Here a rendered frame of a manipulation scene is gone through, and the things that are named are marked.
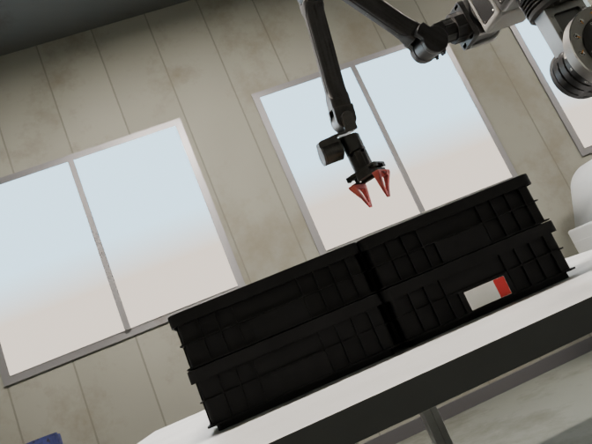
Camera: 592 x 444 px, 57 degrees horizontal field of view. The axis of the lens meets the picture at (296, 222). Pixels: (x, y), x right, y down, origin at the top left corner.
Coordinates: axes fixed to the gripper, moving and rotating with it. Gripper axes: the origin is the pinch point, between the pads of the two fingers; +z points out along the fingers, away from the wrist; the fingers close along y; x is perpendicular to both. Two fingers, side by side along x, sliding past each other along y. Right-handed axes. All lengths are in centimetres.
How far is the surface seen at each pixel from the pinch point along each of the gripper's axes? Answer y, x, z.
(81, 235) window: -239, 60, -92
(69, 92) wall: -225, 78, -195
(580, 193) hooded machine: -4, 269, 10
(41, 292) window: -262, 35, -65
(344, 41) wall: -88, 225, -165
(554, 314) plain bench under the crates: 47, -60, 36
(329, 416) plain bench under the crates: 26, -82, 36
